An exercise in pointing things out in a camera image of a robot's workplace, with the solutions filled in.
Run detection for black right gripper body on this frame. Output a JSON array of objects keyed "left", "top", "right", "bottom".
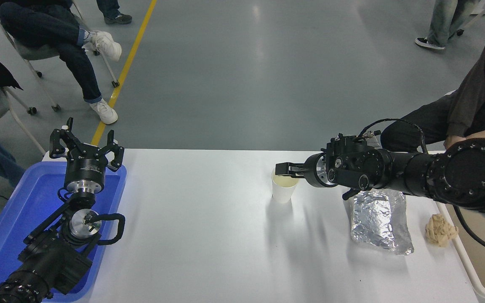
[{"left": 303, "top": 153, "right": 323, "bottom": 188}]

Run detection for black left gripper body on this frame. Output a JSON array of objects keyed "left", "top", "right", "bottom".
[{"left": 64, "top": 152, "right": 107, "bottom": 185}]

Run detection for white paper cup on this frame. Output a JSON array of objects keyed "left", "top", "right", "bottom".
[{"left": 271, "top": 166, "right": 300, "bottom": 204}]

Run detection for person's hand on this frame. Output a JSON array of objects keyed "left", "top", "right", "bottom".
[{"left": 444, "top": 135, "right": 466, "bottom": 150}]

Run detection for crumpled silver foil tray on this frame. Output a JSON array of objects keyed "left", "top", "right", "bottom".
[{"left": 349, "top": 189, "right": 414, "bottom": 255}]

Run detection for white grey wheeled chair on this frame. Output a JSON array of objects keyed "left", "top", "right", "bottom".
[
  {"left": 0, "top": 0, "right": 121, "bottom": 113},
  {"left": 0, "top": 86, "right": 47, "bottom": 156}
]

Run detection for blue plastic tray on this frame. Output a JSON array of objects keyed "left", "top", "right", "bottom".
[{"left": 0, "top": 161, "right": 127, "bottom": 303}]

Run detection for crumpled tan paper ball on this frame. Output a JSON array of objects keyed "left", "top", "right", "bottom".
[{"left": 425, "top": 214, "right": 459, "bottom": 247}]

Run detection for white leg with caster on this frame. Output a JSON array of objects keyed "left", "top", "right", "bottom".
[{"left": 456, "top": 0, "right": 485, "bottom": 36}]

